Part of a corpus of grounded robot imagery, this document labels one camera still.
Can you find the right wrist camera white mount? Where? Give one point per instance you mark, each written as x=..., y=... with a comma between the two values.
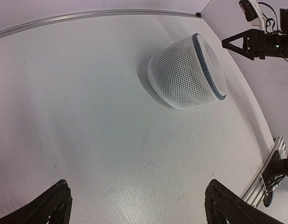
x=253, y=13

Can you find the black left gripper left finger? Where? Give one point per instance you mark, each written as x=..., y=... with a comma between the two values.
x=51, y=207

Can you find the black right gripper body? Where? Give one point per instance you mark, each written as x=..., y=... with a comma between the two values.
x=272, y=45

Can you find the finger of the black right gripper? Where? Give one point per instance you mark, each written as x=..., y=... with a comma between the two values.
x=245, y=43

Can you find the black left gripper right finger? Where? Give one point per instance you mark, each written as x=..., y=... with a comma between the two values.
x=222, y=206

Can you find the white mesh laundry bag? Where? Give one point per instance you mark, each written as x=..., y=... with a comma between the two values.
x=187, y=73

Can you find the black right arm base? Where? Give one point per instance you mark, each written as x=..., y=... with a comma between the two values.
x=274, y=173

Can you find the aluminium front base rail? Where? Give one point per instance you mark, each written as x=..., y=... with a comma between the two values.
x=261, y=190

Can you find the aluminium rear table rail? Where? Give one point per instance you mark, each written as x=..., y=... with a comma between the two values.
x=91, y=14

